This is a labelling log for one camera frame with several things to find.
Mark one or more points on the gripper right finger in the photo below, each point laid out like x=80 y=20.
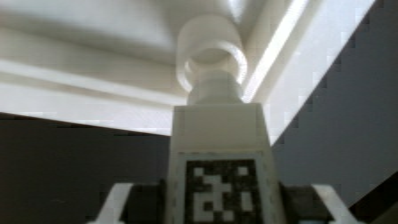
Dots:
x=336 y=207

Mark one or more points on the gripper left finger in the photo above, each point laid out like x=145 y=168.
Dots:
x=110 y=212

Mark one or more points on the white table leg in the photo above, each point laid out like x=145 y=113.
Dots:
x=222 y=187

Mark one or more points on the white square tabletop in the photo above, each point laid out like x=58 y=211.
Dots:
x=87 y=56

